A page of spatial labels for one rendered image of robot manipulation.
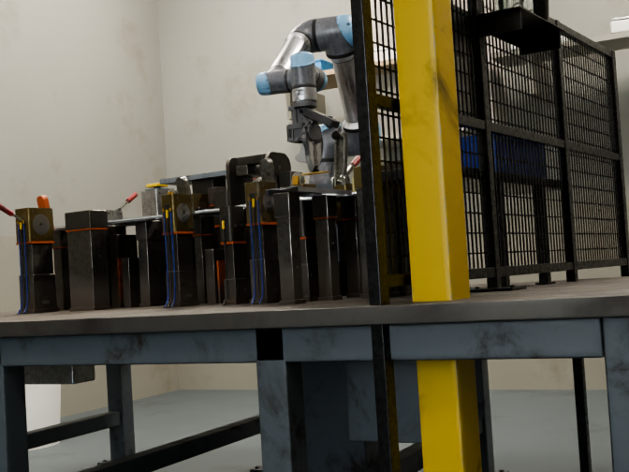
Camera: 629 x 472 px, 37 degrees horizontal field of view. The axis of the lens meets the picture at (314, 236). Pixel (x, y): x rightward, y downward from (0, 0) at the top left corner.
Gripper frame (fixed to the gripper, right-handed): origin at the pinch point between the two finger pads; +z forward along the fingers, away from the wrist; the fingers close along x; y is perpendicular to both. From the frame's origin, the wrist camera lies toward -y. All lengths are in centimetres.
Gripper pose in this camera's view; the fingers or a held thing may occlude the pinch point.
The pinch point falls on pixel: (314, 168)
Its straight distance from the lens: 288.3
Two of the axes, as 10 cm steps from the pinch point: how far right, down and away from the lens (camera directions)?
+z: 0.7, 10.0, -0.4
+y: -8.3, 0.8, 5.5
